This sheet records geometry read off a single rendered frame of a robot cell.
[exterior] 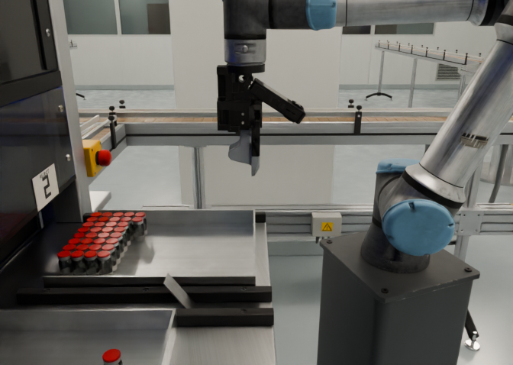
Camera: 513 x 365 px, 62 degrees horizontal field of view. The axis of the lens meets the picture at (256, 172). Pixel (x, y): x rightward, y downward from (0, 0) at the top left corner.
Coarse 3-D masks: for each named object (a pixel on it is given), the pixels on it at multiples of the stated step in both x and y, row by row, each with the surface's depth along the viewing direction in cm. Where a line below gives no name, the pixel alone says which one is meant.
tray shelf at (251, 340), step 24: (48, 240) 87; (264, 240) 87; (24, 264) 79; (48, 264) 79; (264, 264) 79; (0, 288) 72; (192, 336) 61; (216, 336) 61; (240, 336) 61; (264, 336) 61; (192, 360) 56; (216, 360) 56; (240, 360) 56; (264, 360) 56
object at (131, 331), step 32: (0, 320) 61; (32, 320) 61; (64, 320) 61; (96, 320) 61; (128, 320) 61; (160, 320) 61; (0, 352) 57; (32, 352) 57; (64, 352) 57; (96, 352) 57; (128, 352) 57; (160, 352) 57
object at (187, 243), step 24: (168, 216) 93; (192, 216) 93; (216, 216) 93; (240, 216) 93; (144, 240) 87; (168, 240) 87; (192, 240) 87; (216, 240) 87; (240, 240) 87; (120, 264) 78; (144, 264) 78; (168, 264) 78; (192, 264) 78; (216, 264) 78; (240, 264) 78
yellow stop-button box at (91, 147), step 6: (84, 144) 99; (90, 144) 99; (96, 144) 101; (84, 150) 97; (90, 150) 97; (96, 150) 101; (90, 156) 98; (96, 156) 100; (90, 162) 98; (96, 162) 100; (90, 168) 98; (96, 168) 101; (90, 174) 99
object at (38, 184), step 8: (48, 168) 78; (40, 176) 75; (48, 176) 78; (40, 184) 75; (56, 184) 81; (40, 192) 75; (48, 192) 78; (56, 192) 81; (40, 200) 75; (48, 200) 78; (40, 208) 75
